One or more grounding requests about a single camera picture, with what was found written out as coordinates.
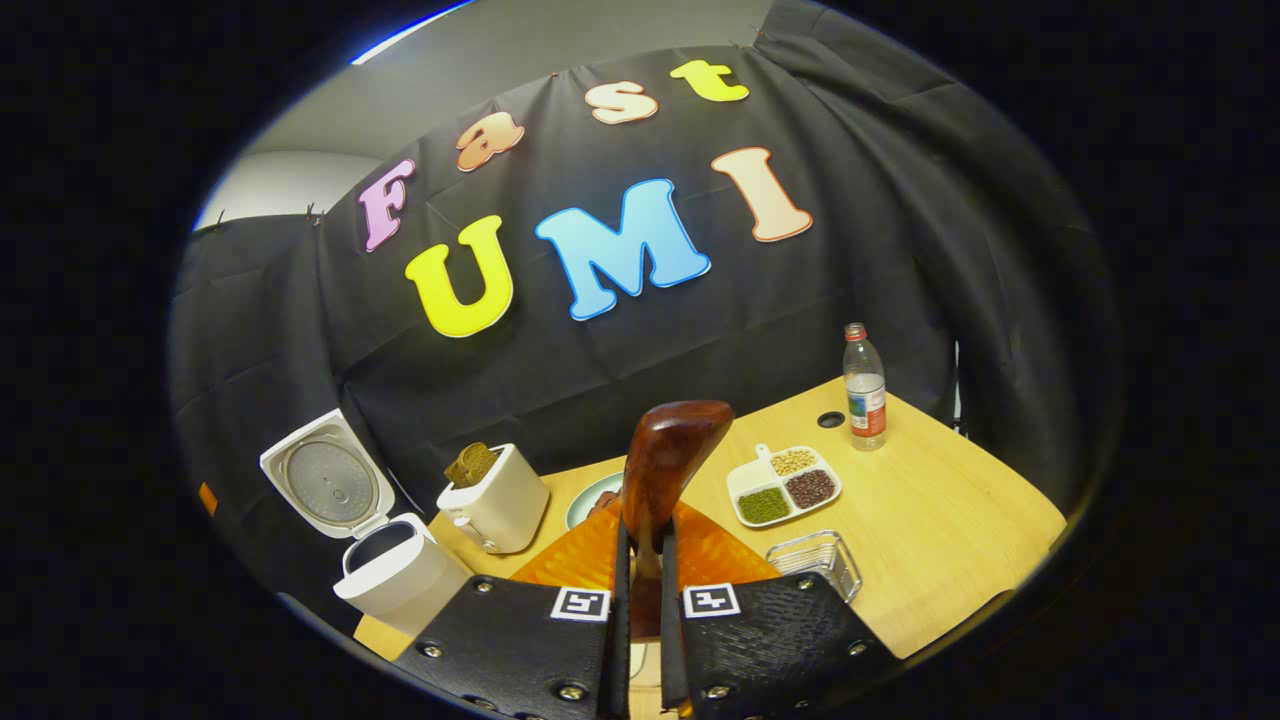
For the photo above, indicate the white rice cooker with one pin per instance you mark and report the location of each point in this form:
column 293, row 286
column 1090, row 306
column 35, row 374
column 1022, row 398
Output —
column 410, row 585

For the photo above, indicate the white toaster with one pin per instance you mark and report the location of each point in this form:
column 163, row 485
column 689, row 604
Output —
column 500, row 505

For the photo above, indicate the dark red bean heap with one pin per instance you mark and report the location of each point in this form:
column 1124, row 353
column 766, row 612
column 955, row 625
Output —
column 810, row 488

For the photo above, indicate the brown toast slice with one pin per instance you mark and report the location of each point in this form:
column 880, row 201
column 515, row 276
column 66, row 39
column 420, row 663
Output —
column 470, row 465

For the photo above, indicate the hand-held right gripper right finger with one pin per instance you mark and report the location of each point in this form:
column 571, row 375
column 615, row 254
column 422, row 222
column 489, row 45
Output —
column 672, row 660

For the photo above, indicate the pale green plate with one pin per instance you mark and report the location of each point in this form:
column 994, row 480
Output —
column 585, row 500

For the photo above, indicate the brown wooden spoon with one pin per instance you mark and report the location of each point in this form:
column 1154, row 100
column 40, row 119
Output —
column 665, row 450

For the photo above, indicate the white divided grain dish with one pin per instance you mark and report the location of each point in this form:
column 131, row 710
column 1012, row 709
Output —
column 750, row 478

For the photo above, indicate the clear plastic water bottle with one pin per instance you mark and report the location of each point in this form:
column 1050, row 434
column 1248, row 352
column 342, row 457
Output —
column 865, row 400

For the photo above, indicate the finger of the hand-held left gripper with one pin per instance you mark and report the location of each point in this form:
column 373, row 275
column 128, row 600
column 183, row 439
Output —
column 208, row 498

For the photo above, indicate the red meat piece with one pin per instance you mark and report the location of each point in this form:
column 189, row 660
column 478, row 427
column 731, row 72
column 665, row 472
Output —
column 606, row 500

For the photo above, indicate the yellow soybean heap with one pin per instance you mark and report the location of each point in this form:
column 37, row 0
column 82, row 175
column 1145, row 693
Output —
column 793, row 462

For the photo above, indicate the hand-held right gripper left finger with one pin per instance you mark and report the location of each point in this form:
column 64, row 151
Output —
column 618, row 660

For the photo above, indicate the green mung bean heap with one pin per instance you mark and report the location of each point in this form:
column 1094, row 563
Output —
column 764, row 505

